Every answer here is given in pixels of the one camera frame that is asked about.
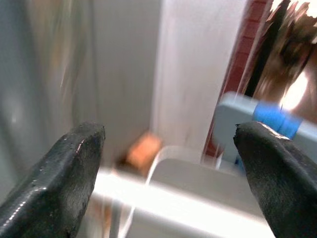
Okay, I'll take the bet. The blue tape strip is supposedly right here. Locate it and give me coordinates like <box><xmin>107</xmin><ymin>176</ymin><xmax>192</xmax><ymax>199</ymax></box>
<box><xmin>252</xmin><ymin>101</ymin><xmax>304</xmax><ymax>140</ymax></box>

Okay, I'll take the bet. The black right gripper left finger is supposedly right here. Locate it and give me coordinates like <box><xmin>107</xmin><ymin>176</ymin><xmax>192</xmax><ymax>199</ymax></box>
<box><xmin>0</xmin><ymin>121</ymin><xmax>106</xmax><ymax>238</ymax></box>

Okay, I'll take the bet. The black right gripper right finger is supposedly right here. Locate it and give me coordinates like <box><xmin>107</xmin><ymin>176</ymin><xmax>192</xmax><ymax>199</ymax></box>
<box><xmin>233</xmin><ymin>120</ymin><xmax>317</xmax><ymax>238</ymax></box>

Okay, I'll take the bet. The brown cardboard box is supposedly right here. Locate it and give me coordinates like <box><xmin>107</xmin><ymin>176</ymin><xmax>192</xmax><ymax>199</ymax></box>
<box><xmin>115</xmin><ymin>132</ymin><xmax>163</xmax><ymax>178</ymax></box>

